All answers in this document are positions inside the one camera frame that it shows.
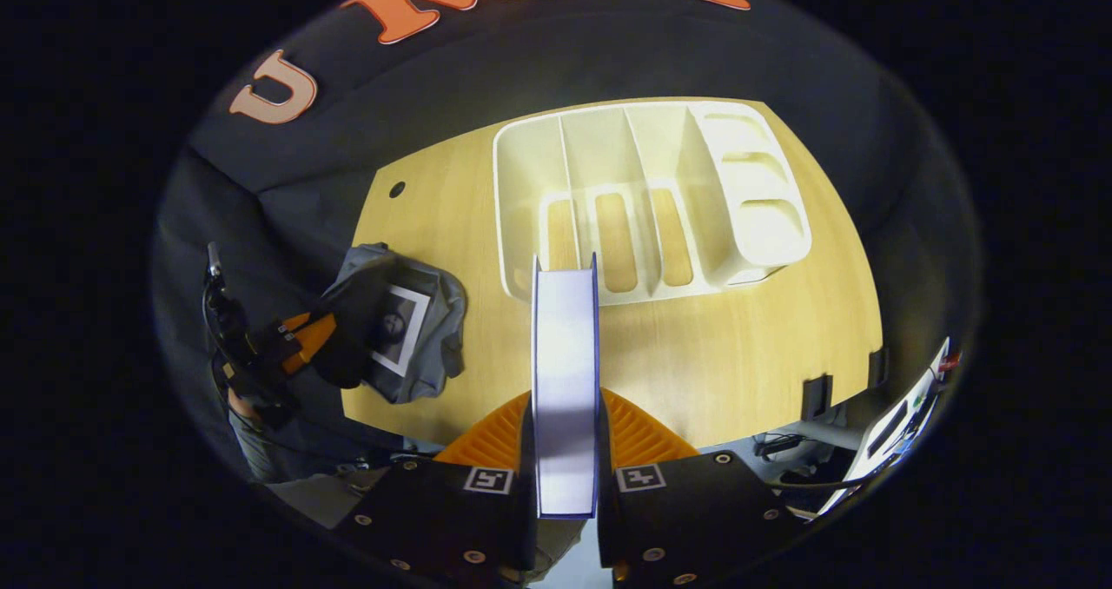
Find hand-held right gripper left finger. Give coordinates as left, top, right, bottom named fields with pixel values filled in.
left=333, top=389, right=537, bottom=588

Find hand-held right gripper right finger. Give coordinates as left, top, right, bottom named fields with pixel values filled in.
left=598, top=387, right=806, bottom=588

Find portrait cover book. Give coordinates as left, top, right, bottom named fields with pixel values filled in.
left=372, top=285, right=433, bottom=377

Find grey schoolbag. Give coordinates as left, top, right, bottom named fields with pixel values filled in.
left=321, top=242, right=468, bottom=405

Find white bookshelf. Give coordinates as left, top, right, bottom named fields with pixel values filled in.
left=493, top=100, right=813, bottom=306

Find white electronic device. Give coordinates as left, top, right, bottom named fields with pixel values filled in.
left=815, top=335, right=955, bottom=518

